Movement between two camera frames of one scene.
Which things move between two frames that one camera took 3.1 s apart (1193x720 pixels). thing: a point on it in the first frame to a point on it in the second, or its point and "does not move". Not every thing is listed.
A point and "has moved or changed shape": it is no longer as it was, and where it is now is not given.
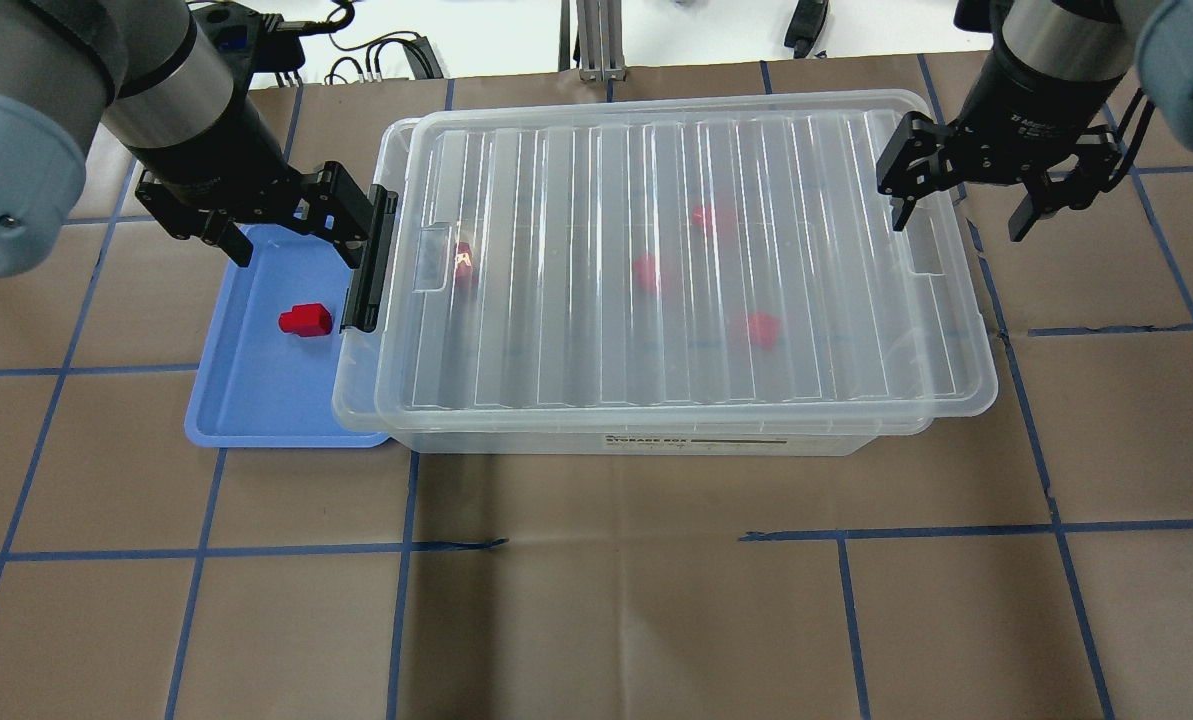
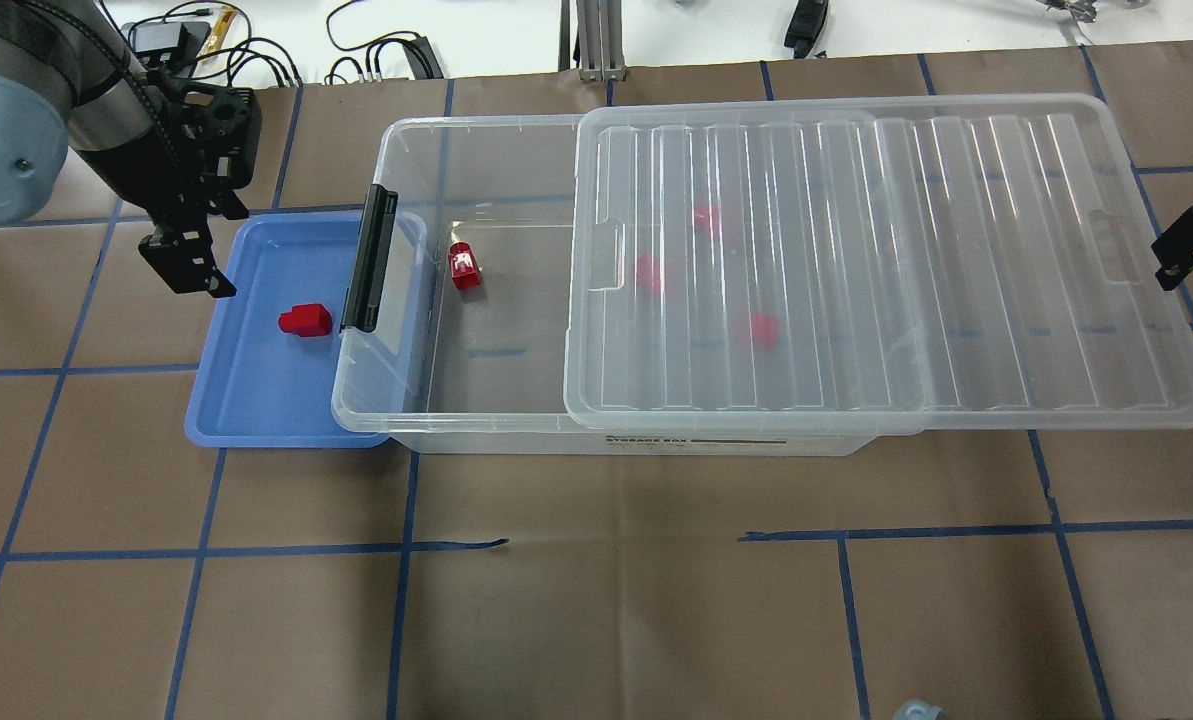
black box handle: x=368 y=283 does not move
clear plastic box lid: x=672 y=255 has moved or changed shape
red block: x=645 y=270 does not move
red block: x=306 y=320 does not move
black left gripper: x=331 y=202 to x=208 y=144
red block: x=764 y=329 does not move
